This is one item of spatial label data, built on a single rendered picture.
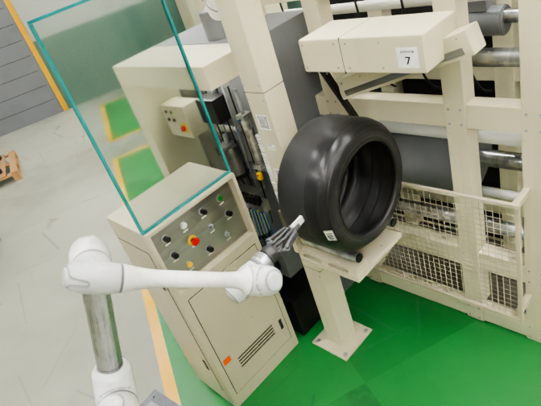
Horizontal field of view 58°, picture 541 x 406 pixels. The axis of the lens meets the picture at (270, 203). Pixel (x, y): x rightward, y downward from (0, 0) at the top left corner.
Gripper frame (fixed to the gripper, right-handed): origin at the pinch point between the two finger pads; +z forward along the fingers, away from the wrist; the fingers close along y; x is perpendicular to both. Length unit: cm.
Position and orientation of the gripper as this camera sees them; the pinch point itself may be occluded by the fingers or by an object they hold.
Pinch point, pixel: (297, 223)
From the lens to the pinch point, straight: 200.6
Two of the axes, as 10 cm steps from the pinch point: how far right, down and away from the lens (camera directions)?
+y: -6.8, -2.0, 7.0
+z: 6.3, -6.6, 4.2
